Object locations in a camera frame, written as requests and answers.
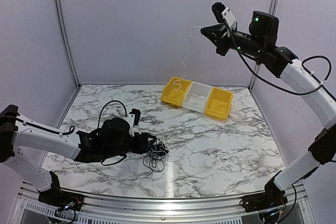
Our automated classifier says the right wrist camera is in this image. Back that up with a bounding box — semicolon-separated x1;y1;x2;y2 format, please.
212;2;237;30

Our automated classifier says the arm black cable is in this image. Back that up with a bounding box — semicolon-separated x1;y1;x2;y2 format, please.
98;100;128;166
223;19;333;96

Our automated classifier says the left yellow bin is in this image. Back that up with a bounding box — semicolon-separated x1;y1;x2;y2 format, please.
161;77;192;107

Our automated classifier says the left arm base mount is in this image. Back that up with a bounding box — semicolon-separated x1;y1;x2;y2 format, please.
38;172;84;211

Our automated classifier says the left aluminium corner post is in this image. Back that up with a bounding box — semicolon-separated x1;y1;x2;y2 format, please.
54;0;81;89

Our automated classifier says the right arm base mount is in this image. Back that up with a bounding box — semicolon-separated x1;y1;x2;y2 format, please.
239;182;288;212

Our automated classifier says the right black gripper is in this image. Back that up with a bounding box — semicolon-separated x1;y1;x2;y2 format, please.
202;23;266;58

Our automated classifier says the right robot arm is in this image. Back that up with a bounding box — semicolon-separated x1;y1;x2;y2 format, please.
218;9;335;196

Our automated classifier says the right yellow bin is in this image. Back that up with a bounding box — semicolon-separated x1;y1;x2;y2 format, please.
204;87;233;120

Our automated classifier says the white thin cable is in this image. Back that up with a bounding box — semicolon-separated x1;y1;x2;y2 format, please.
172;26;204;92

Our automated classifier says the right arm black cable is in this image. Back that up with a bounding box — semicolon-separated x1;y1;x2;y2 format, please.
223;19;333;96

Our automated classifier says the white translucent bin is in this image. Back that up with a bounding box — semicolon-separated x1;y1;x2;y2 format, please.
182;81;213;113

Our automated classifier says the black cable bundle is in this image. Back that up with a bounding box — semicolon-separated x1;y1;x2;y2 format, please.
142;140;170;176

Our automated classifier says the aluminium front rail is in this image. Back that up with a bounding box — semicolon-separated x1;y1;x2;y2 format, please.
13;179;309;224

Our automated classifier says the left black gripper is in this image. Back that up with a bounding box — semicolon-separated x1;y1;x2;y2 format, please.
104;132;157;159

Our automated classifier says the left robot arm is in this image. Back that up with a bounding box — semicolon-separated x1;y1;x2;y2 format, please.
1;104;168;206

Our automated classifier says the yellow bin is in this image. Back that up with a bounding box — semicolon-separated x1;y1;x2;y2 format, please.
204;87;233;120
161;77;192;107

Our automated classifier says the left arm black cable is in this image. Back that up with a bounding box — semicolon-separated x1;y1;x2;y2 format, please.
98;100;128;166

